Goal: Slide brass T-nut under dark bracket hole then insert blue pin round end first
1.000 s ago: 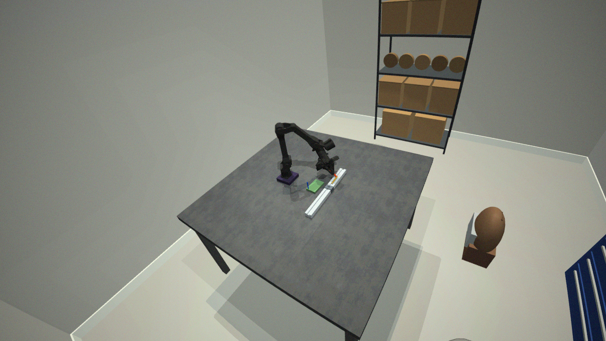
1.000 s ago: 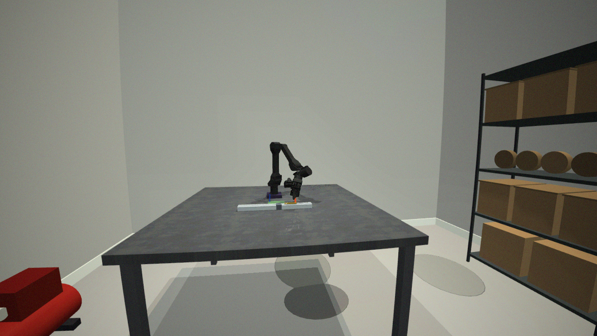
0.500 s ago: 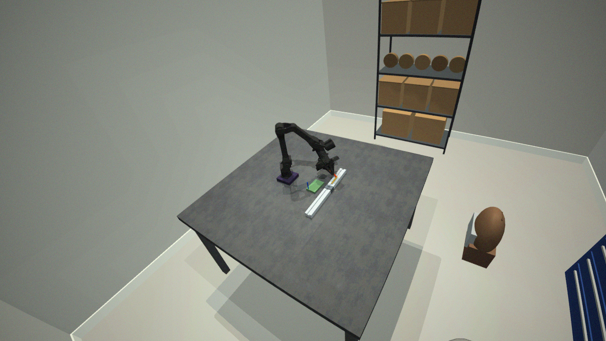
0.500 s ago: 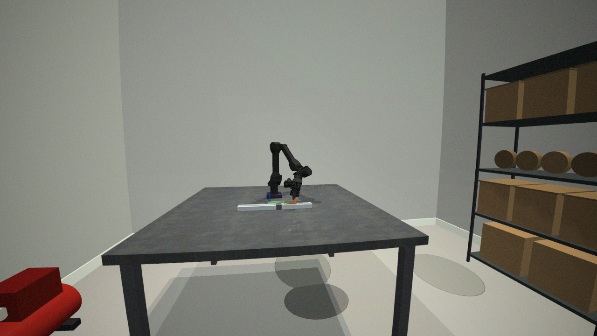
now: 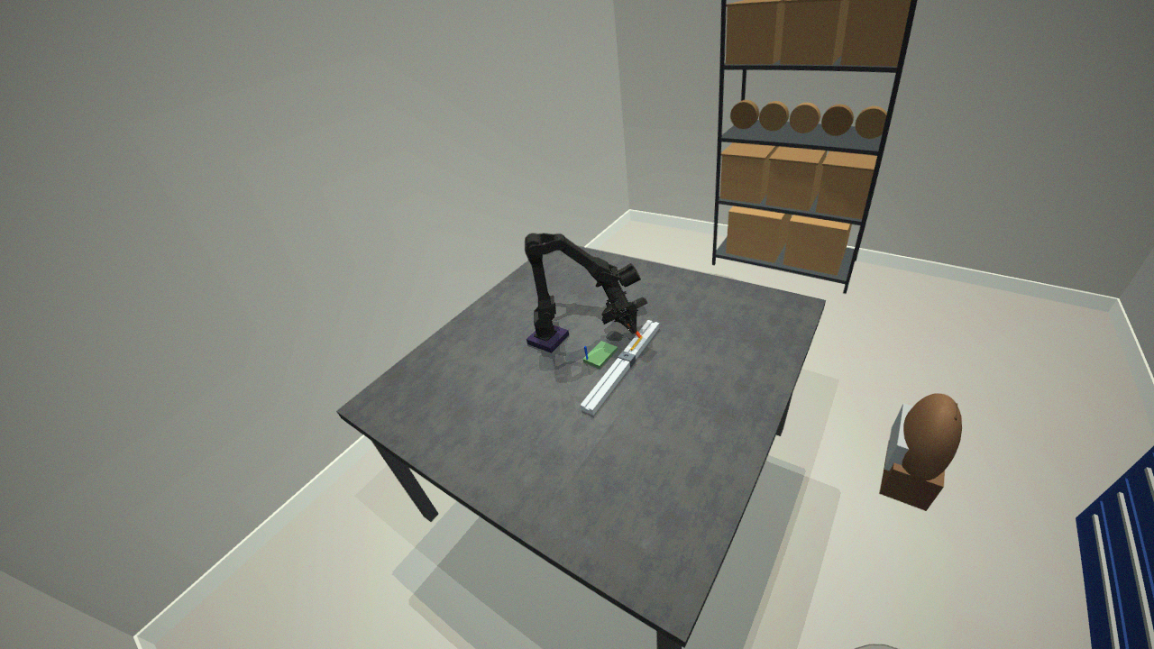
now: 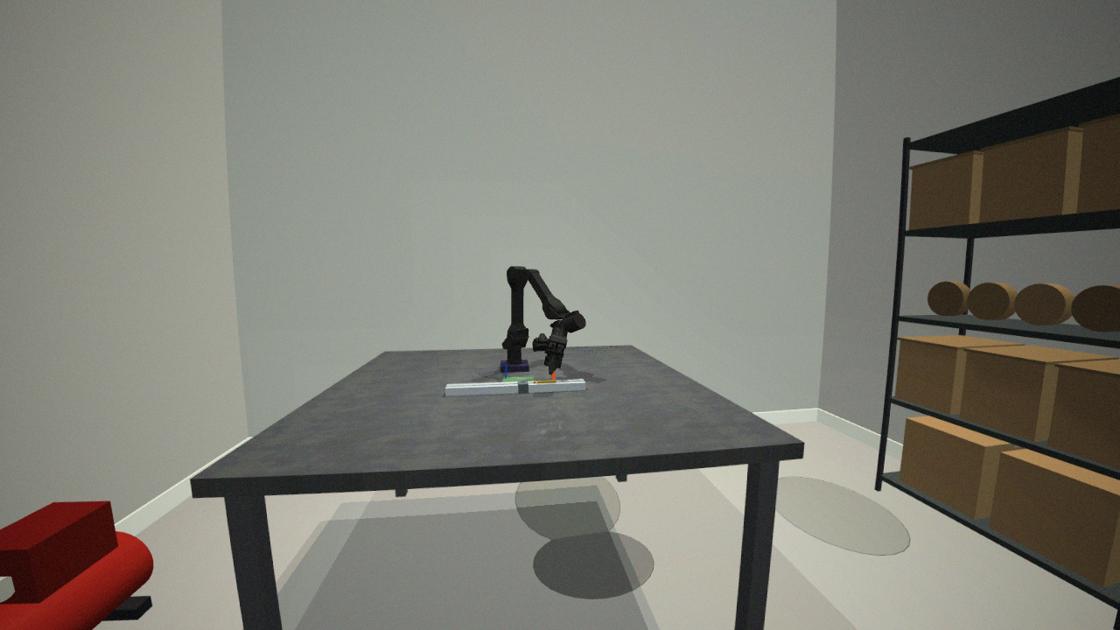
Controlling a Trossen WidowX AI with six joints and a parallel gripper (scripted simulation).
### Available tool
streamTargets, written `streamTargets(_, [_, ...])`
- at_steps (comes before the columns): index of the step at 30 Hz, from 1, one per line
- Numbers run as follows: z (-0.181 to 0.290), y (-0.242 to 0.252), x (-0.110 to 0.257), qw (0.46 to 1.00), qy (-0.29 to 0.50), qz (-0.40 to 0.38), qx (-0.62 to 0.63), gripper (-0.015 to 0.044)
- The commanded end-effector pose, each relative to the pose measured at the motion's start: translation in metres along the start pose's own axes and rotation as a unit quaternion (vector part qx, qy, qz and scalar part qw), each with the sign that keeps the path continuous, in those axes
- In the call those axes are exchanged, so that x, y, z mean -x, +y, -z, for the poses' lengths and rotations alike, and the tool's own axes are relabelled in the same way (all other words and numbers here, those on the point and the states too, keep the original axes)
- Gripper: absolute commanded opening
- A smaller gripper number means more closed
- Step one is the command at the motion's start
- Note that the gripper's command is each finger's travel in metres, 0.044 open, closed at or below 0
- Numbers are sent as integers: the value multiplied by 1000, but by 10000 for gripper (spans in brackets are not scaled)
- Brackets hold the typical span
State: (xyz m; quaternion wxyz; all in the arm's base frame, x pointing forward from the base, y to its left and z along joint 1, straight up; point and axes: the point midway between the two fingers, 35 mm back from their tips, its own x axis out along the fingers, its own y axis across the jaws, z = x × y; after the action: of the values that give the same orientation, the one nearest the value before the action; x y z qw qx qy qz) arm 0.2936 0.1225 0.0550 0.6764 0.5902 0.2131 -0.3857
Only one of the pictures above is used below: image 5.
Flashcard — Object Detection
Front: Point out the green flat tray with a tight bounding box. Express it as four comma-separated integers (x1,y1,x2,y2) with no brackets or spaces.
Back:
583,341,619,370

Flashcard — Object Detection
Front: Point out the light grey metal rail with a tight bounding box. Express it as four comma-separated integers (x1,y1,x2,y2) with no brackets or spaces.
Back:
580,320,660,415

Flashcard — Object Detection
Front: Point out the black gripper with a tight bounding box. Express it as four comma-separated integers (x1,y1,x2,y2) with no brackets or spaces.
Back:
602,289,647,334

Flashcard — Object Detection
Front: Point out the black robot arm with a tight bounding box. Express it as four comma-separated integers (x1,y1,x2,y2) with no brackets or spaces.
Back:
525,233,640,341

